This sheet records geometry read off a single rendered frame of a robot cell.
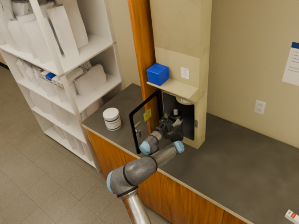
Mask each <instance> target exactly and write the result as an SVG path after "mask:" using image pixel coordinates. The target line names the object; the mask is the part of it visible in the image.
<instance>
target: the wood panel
mask: <svg viewBox="0 0 299 224"><path fill-rule="evenodd" d="M127 1H128V7H129V15H130V21H131V27H132V33H133V40H134V46H135V52H136V58H137V66H138V72H139V78H140V83H141V91H142V97H143V101H145V100H146V99H147V98H148V97H149V96H151V95H152V94H153V93H154V92H155V91H157V90H158V88H156V87H154V86H151V85H149V84H147V82H148V78H147V71H146V70H147V69H149V68H150V67H151V66H153V65H154V64H155V63H156V57H155V48H154V36H153V27H152V18H151V10H150V0H127Z"/></svg>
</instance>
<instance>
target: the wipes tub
mask: <svg viewBox="0 0 299 224"><path fill-rule="evenodd" d="M103 117H104V120H105V124H106V127H107V129H108V130H110V131H115V130H118V129H119V128H120V127H121V119H120V116H119V112H118V110H117V109H116V108H108V109H106V110H105V111H104V112H103Z"/></svg>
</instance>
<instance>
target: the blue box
mask: <svg viewBox="0 0 299 224"><path fill-rule="evenodd" d="M146 71H147V78H148V82H150V83H153V84H155V85H158V86H161V85H162V84H163V83H165V82H166V81H167V80H168V79H169V67H167V66H165V65H161V64H158V63H155V64H154V65H153V66H151V67H150V68H149V69H147V70H146Z"/></svg>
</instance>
